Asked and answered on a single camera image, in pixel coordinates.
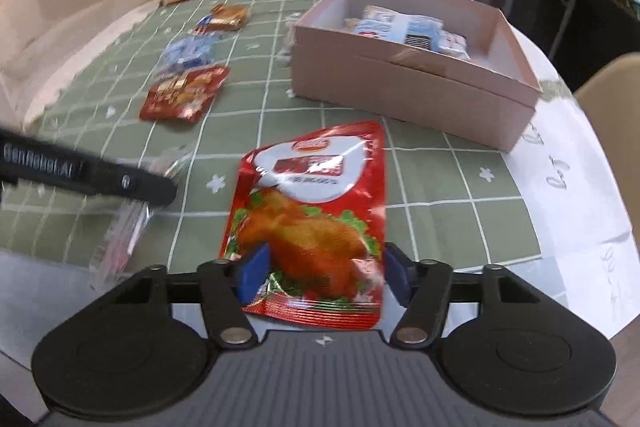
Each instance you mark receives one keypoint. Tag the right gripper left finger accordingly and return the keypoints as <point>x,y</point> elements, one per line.
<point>227,287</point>

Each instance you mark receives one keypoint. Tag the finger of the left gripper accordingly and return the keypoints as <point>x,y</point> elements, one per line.
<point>24,158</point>

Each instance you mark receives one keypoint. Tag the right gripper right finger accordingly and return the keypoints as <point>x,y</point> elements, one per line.
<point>423,288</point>

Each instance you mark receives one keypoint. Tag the clear cracker bar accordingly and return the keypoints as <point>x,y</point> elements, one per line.
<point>111,257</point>

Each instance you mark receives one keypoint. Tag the red chicken snack pouch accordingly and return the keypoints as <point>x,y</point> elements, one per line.
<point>318,203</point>

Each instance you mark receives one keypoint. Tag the small red snack pouch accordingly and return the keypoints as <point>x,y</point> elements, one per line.
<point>184,96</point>

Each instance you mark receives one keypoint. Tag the clear bag of candies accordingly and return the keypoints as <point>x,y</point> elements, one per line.
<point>188,52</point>

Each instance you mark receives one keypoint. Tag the white red snack packet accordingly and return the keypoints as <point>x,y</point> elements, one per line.
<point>452,45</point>

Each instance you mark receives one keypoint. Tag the bread bun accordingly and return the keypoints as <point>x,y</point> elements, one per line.
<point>223,17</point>

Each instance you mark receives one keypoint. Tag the blue snack packet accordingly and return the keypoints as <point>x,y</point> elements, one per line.
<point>419,31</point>

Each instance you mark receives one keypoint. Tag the beige mesh food cover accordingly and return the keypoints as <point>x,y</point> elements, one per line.
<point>45,43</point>

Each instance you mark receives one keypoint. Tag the green checkered tablecloth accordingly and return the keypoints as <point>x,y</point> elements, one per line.
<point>446,197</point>

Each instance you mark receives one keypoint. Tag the pink cardboard box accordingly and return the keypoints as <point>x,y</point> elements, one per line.
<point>488,98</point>

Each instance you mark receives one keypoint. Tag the beige chair right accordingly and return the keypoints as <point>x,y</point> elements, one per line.
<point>610,99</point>

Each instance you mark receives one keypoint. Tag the black fish tank cabinet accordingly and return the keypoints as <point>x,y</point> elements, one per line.
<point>580,37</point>

